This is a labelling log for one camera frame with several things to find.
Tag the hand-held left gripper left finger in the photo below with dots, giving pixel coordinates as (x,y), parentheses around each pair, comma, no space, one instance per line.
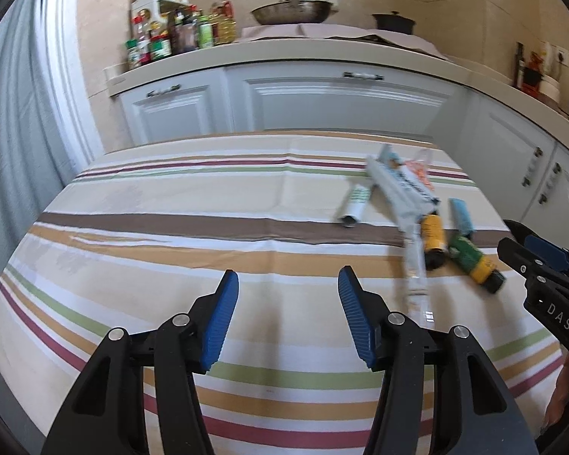
(220,322)

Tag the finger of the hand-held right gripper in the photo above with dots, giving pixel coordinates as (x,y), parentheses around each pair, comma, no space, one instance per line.
(547,252)
(521,263)

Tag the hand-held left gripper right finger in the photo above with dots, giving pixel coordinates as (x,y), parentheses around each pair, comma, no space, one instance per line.
(358,317)

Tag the dark bottle green yellow label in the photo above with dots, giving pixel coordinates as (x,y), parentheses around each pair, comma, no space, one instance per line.
(474,260)

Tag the white tube green print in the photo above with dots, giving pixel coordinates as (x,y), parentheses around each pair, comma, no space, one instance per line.
(355,204)

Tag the white pouch blue print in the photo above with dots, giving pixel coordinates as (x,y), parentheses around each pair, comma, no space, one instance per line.
(398,185)

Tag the person's right hand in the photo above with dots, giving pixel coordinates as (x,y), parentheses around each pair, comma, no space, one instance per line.
(562,388)

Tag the clear long sachet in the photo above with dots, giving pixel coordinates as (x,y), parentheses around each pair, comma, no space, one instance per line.
(415,270)

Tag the blue packet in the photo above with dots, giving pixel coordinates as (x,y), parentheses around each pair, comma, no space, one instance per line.
(461,215)

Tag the striped tablecloth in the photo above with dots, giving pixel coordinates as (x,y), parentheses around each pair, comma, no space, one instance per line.
(170,246)

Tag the orange black tube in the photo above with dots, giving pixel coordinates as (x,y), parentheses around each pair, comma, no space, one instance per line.
(432,239)

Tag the clear wrapper orange print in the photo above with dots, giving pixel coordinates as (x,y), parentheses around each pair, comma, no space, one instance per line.
(422,173)

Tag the jar with white lid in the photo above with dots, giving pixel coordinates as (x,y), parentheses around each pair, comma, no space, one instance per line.
(550,87)

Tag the dark oil bottle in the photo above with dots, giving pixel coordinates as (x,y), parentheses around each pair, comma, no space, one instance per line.
(519,66)

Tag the white yellow packet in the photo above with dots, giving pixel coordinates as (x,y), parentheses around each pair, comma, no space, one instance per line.
(546,57)

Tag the wide white cabinet door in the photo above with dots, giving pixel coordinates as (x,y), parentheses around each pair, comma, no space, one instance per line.
(341,104)

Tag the grey curtain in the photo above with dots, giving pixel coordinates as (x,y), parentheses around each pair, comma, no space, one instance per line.
(19,151)

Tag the black pot with lid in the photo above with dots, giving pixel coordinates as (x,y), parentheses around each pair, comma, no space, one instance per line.
(393,22)

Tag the pale stove cover cloth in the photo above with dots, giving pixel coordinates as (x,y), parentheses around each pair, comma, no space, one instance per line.
(341,33)

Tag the cluster of condiment bottles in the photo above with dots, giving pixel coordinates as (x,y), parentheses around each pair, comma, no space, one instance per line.
(185,33)

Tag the steel wok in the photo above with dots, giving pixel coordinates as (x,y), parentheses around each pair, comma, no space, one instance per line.
(291,14)

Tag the white spice rack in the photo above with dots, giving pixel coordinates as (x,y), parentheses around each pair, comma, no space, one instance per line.
(144,7)

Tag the white wall outlet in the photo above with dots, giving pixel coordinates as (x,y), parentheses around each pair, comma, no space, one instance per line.
(563,56)

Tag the white door frame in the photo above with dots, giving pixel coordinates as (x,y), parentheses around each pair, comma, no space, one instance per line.
(76,57)

